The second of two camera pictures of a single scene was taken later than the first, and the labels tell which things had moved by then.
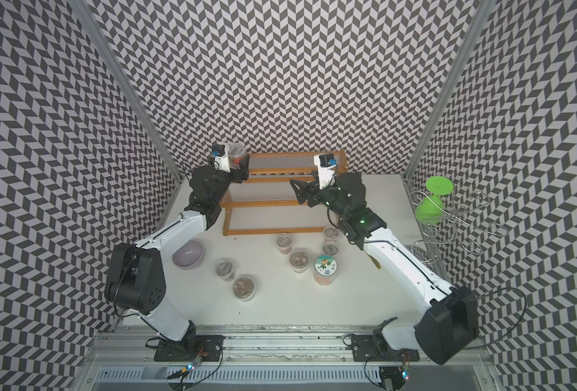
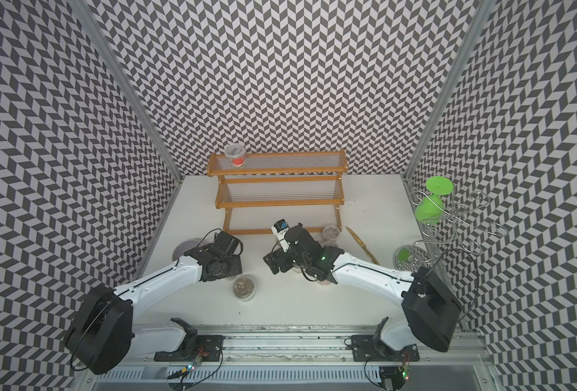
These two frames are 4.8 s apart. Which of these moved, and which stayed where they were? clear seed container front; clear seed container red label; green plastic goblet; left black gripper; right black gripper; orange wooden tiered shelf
Moved: right black gripper; left black gripper
Stayed: green plastic goblet; clear seed container front; clear seed container red label; orange wooden tiered shelf
